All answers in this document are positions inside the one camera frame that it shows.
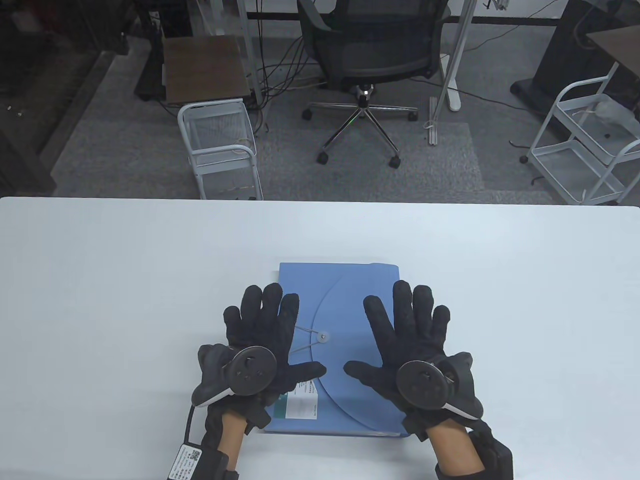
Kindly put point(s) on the clear plastic bag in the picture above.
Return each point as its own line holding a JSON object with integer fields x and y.
{"x": 615, "y": 112}

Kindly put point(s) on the person's right little finger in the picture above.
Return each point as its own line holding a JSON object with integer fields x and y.
{"x": 441, "y": 322}

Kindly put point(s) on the person's right forearm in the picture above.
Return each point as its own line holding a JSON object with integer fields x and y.
{"x": 457, "y": 447}

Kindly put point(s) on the black mesh office chair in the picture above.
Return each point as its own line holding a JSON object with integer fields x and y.
{"x": 372, "y": 45}

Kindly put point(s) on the black wrist camera with label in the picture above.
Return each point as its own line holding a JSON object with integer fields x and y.
{"x": 187, "y": 462}

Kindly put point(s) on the brown wooden desk top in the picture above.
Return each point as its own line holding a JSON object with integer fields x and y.
{"x": 617, "y": 47}

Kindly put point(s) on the small brown wooden table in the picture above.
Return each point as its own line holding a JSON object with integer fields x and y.
{"x": 207, "y": 67}

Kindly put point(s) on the person's left thumb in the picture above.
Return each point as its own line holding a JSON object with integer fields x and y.
{"x": 310, "y": 371}

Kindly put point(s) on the person's left little finger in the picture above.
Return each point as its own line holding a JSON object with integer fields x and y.
{"x": 232, "y": 322}

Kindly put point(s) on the white desk leg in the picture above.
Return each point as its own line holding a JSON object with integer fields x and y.
{"x": 457, "y": 55}
{"x": 250, "y": 50}

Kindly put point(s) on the person's left hand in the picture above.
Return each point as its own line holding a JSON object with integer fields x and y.
{"x": 260, "y": 340}

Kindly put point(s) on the white tiered trolley cart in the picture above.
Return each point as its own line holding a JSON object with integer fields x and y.
{"x": 585, "y": 150}

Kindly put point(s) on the person's right middle finger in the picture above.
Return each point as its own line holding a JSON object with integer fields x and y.
{"x": 402, "y": 305}

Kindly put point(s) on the black round tracker on glove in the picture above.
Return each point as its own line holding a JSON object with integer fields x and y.
{"x": 250, "y": 371}
{"x": 425, "y": 382}

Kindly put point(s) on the person's left middle finger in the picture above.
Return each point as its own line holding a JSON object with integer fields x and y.
{"x": 272, "y": 305}

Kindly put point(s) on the person's right hand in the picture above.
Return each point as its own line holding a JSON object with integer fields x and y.
{"x": 412, "y": 340}

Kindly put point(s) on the person's left forearm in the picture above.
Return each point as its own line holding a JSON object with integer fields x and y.
{"x": 234, "y": 440}

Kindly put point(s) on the black pedestal stand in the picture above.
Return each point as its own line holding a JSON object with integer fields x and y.
{"x": 565, "y": 55}

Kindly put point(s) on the white rail piece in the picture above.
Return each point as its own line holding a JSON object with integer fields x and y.
{"x": 433, "y": 122}

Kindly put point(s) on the person's right thumb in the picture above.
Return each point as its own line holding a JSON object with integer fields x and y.
{"x": 360, "y": 372}

